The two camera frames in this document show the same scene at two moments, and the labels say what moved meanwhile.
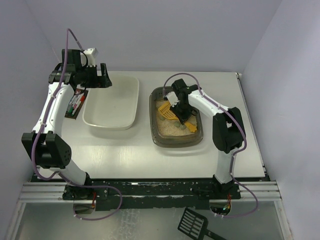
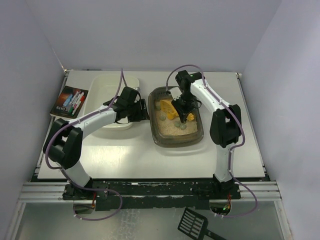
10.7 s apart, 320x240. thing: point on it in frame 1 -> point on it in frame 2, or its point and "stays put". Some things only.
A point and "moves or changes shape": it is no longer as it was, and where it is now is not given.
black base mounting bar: [150, 194] stays put
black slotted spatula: [195, 225] stays put
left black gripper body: [97, 77] -> [143, 110]
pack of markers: [75, 103] stays put
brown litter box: [169, 132] stays put
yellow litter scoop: [165, 109] moves or changes shape
